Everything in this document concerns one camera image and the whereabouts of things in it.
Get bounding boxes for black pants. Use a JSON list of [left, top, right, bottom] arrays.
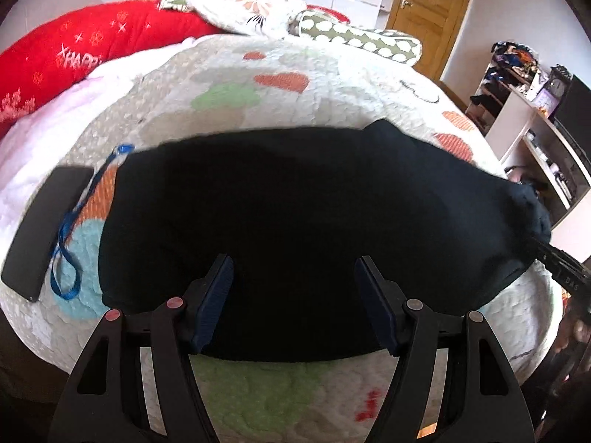
[[98, 120, 551, 362]]

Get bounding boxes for white shelf unit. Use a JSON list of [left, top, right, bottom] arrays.
[[466, 41, 590, 261]]

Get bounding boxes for black television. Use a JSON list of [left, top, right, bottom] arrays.
[[553, 75, 591, 155]]

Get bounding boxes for desk clock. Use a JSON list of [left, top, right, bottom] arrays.
[[545, 64, 572, 100]]

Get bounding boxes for pink bed sheet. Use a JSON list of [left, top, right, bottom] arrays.
[[0, 38, 195, 232]]

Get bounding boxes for green white dotted pillow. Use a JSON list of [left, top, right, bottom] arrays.
[[290, 9, 423, 66]]

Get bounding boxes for wooden door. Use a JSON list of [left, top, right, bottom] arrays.
[[386, 0, 470, 82]]

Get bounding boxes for red long pillow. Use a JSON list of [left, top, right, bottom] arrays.
[[0, 0, 352, 138]]

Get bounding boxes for heart pattern quilt bedspread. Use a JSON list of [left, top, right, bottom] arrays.
[[1, 35, 562, 442]]

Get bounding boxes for white floral pillow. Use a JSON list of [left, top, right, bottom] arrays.
[[160, 0, 308, 40]]

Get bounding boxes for blue lanyard strap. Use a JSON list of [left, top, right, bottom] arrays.
[[49, 143, 136, 301]]

